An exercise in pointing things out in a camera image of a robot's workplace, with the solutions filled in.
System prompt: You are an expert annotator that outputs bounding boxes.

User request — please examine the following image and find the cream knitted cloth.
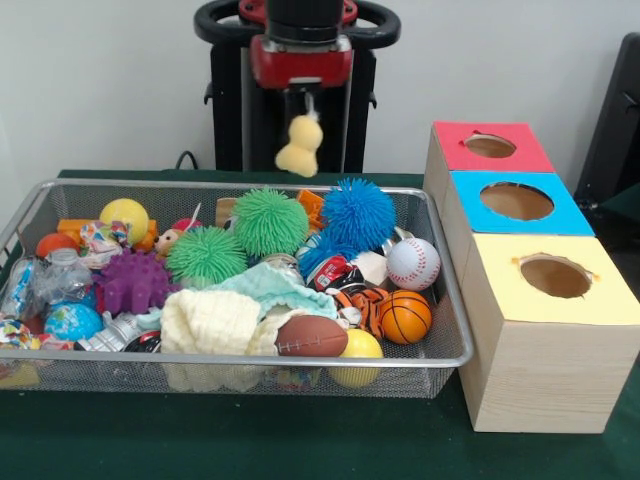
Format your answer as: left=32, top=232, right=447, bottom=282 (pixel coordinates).
left=159, top=288, right=301, bottom=394

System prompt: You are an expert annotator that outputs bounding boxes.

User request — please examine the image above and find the orange basketball toy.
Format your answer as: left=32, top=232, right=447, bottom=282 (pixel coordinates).
left=378, top=289, right=433, bottom=345

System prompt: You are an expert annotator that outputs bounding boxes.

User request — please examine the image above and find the green spiky rubber ball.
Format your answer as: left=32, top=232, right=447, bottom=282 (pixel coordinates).
left=164, top=225, right=249, bottom=289
left=230, top=187, right=311, bottom=260

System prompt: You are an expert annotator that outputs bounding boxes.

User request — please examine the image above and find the purple knobbly ball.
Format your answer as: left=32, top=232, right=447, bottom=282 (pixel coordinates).
left=92, top=248, right=176, bottom=317

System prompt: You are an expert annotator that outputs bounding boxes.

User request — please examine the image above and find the white baseball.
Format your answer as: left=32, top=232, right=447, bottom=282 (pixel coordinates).
left=385, top=237, right=442, bottom=293

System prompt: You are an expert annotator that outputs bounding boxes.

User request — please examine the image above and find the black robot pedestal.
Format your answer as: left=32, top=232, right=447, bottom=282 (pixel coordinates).
left=193, top=0, right=402, bottom=174

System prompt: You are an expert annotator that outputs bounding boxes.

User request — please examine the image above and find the black upright panel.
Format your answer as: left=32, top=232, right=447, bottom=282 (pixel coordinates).
left=573, top=32, right=640, bottom=204

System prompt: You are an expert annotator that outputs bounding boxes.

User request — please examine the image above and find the silver mesh bin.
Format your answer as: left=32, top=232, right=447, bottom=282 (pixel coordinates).
left=0, top=178, right=475, bottom=400

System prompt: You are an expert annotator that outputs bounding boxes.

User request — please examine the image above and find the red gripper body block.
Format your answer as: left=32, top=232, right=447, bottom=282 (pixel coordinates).
left=249, top=35, right=355, bottom=91

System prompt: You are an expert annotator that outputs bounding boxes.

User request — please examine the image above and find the yellow smooth ball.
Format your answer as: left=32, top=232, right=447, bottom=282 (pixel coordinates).
left=329, top=328, right=385, bottom=389

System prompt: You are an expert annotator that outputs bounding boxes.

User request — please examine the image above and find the dark green tablecloth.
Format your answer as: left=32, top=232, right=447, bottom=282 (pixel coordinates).
left=0, top=168, right=640, bottom=480

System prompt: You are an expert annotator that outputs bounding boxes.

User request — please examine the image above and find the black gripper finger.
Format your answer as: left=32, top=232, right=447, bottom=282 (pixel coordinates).
left=302, top=85, right=321, bottom=119
left=285, top=85, right=303, bottom=121

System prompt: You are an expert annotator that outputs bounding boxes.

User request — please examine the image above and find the brown football toy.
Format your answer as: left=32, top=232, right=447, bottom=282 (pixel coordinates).
left=273, top=314, right=350, bottom=358

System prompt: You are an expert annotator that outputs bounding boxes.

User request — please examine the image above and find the wooden three-hole box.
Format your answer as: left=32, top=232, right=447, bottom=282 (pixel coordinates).
left=422, top=120, right=640, bottom=434

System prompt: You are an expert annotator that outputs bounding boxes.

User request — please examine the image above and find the green cloth side table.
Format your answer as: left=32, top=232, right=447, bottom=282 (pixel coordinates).
left=597, top=180, right=640, bottom=221

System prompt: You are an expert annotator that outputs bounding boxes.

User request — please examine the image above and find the blue spiky rubber ball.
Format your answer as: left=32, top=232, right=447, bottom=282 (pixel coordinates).
left=319, top=178, right=398, bottom=251

